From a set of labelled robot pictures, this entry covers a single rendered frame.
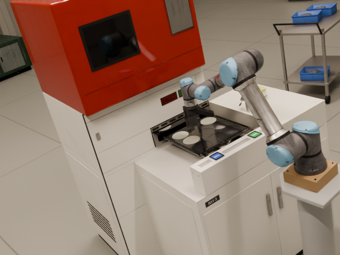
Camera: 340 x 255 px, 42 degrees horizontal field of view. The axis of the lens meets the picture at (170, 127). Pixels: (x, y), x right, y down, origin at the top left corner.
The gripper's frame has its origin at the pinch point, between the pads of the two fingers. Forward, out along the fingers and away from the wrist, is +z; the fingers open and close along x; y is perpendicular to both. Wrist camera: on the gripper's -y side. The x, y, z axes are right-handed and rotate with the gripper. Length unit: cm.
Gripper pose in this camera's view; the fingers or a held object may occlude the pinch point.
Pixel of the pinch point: (202, 135)
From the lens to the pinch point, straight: 254.6
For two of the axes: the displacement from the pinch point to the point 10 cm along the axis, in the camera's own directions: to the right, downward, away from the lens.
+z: 2.2, 8.8, 4.2
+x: 0.3, 4.2, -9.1
